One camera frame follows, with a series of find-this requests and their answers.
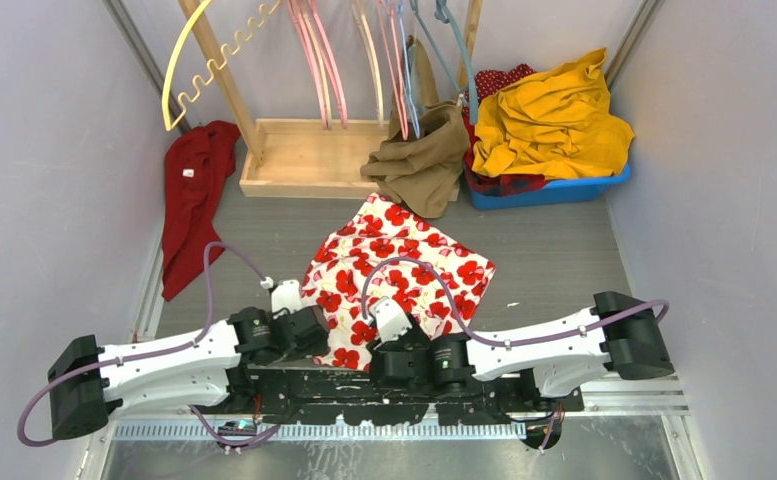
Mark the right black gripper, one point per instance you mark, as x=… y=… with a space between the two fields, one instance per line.
x=415 y=333

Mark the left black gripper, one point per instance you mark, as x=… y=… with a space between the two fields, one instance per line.
x=317 y=347

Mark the white red floral garment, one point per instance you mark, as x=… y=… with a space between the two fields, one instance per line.
x=385 y=250

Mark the tan brown skirt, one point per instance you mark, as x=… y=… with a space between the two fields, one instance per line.
x=421 y=171

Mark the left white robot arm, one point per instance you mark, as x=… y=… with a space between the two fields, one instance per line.
x=95 y=384

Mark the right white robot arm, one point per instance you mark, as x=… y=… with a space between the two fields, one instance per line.
x=618 y=334

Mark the wooden hanger rack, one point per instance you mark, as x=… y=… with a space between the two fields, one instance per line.
x=298 y=158

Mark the yellow wavy hanger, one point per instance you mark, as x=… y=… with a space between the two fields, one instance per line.
x=175 y=103

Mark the beige hanger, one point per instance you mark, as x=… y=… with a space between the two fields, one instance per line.
x=360 y=17

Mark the light blue hanger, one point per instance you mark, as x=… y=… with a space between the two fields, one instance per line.
x=412 y=111

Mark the dark red garment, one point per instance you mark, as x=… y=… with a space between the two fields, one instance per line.
x=197 y=166

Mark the blue plastic bin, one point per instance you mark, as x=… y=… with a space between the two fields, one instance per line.
x=515 y=191

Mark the yellow garment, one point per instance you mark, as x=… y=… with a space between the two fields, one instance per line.
x=555 y=123

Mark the red polka dot garment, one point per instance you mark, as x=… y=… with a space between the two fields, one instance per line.
x=491 y=81

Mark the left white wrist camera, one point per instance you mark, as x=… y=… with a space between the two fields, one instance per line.
x=284 y=296

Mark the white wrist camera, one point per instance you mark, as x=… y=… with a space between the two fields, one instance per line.
x=389 y=319
x=284 y=296

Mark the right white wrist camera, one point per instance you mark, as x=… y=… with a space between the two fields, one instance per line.
x=389 y=319

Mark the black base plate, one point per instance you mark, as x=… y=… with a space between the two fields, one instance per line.
x=321 y=396

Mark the white slotted cable duct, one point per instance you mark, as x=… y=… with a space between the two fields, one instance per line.
x=429 y=430

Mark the aluminium rail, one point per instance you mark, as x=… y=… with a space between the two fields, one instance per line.
x=613 y=396

